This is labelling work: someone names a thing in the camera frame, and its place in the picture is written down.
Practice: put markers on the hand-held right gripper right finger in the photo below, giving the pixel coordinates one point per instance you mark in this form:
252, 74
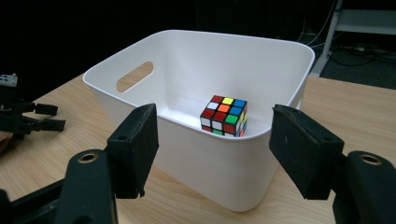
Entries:
306, 155

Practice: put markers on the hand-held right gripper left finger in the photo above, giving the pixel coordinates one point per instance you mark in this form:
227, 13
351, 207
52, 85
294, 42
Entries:
134, 152

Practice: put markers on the white plastic bin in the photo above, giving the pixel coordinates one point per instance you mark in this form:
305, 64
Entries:
186, 77

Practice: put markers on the multicoloured puzzle cube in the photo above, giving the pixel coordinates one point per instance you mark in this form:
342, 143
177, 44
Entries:
222, 116

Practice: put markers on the white metal stand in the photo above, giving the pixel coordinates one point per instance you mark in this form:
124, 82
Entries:
358, 20

